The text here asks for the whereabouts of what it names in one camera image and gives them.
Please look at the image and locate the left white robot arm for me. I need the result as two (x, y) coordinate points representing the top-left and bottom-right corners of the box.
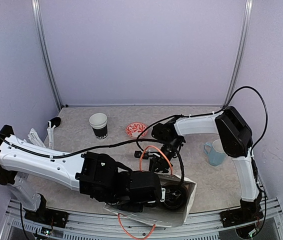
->
(0, 125), (162, 223)

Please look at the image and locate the small black round object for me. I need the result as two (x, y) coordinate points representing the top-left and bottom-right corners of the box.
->
(49, 117), (61, 128)

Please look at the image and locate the right rear aluminium post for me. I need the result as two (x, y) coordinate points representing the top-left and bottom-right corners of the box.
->
(223, 0), (254, 106)

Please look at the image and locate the aluminium front frame rail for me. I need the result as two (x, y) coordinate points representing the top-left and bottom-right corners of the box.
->
(0, 197), (283, 240)

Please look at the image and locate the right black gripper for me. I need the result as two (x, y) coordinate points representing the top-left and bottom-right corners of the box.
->
(149, 136), (183, 177)

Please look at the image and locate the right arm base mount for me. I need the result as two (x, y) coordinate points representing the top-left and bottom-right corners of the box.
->
(219, 194), (264, 228)

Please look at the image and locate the red patterned white bowl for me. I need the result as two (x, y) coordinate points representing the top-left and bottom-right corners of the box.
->
(125, 122), (148, 139)

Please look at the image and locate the white paper takeout bag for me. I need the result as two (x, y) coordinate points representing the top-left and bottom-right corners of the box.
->
(103, 173), (197, 228)

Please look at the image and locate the stack of black paper cups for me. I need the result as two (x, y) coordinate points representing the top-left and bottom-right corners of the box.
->
(89, 113), (108, 140)

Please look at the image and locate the cup holding wrapped straws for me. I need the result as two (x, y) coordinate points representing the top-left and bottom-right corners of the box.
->
(23, 119), (57, 150)

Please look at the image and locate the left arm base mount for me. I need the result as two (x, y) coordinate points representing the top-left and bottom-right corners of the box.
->
(24, 194), (69, 229)

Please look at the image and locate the left rear aluminium post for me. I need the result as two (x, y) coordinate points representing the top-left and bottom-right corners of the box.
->
(31, 0), (63, 111)

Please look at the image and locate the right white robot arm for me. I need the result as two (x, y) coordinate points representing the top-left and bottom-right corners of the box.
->
(150, 103), (263, 222)

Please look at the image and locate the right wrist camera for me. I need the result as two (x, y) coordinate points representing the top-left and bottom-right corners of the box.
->
(134, 150), (161, 162)

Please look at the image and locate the aluminium post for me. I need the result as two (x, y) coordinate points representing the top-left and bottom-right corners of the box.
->
(31, 0), (63, 111)
(223, 0), (254, 106)

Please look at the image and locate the light blue ceramic mug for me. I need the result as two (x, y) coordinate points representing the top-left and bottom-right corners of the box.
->
(203, 139), (227, 167)

